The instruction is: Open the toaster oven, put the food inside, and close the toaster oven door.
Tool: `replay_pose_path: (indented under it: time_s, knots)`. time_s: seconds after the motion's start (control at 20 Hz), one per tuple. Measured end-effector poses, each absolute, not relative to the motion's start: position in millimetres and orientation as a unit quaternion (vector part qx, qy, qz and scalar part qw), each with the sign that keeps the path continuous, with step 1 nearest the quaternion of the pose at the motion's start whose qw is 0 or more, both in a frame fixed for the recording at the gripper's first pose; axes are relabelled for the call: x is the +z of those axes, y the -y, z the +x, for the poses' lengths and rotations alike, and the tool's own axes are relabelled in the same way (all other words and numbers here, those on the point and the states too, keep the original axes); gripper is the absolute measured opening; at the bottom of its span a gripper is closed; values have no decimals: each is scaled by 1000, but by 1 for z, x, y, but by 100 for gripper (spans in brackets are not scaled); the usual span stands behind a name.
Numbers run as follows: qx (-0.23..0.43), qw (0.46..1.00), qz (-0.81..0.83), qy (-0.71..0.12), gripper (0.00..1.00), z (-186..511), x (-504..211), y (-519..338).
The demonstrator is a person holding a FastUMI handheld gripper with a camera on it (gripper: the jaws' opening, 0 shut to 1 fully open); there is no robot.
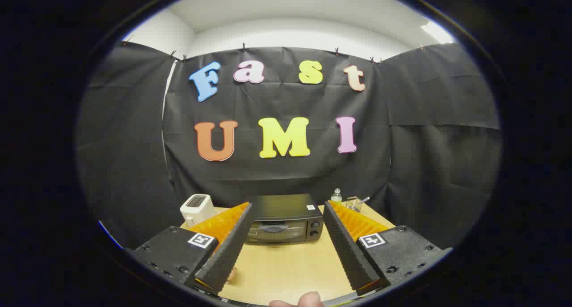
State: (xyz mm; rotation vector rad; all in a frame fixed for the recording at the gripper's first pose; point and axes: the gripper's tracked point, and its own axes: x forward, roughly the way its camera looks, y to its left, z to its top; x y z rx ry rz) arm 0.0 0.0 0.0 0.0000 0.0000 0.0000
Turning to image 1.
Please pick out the ceiling light panel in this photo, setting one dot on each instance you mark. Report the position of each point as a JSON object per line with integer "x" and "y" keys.
{"x": 437, "y": 32}

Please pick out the clear glass cup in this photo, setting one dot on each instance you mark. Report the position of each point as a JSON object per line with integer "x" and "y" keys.
{"x": 354, "y": 204}

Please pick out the toast sandwich with lettuce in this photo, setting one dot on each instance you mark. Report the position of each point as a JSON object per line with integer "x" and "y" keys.
{"x": 231, "y": 275}

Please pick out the black toaster oven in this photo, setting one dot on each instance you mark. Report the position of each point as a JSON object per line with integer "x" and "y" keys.
{"x": 286, "y": 208}

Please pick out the white pop-up toaster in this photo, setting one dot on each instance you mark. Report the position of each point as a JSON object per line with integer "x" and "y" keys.
{"x": 196, "y": 206}

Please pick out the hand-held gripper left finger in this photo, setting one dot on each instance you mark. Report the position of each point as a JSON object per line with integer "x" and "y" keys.
{"x": 230, "y": 253}

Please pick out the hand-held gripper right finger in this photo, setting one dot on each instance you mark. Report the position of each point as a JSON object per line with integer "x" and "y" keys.
{"x": 351, "y": 253}

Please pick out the clear bottle with green label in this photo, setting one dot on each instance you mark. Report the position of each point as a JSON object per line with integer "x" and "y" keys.
{"x": 336, "y": 196}

